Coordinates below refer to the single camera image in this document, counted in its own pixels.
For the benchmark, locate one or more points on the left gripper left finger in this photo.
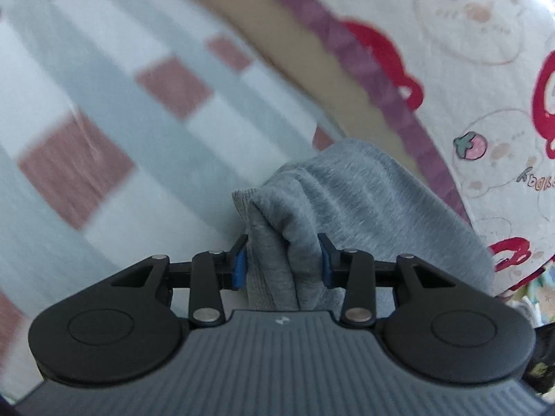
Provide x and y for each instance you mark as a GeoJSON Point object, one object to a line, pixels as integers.
{"type": "Point", "coordinates": [205, 277]}

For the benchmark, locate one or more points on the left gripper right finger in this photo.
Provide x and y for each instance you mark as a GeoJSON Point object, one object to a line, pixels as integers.
{"type": "Point", "coordinates": [360, 275]}

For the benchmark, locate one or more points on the grey sweatpants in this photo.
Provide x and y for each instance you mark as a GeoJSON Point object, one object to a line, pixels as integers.
{"type": "Point", "coordinates": [361, 199]}

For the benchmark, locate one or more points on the checkered bed sheet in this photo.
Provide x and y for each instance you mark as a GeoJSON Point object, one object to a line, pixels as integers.
{"type": "Point", "coordinates": [126, 125]}

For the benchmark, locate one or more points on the floral quilted blanket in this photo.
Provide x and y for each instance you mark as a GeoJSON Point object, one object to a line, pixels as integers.
{"type": "Point", "coordinates": [536, 300]}

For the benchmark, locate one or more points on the bear print headboard cover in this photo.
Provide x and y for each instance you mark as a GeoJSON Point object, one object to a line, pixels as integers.
{"type": "Point", "coordinates": [469, 87]}

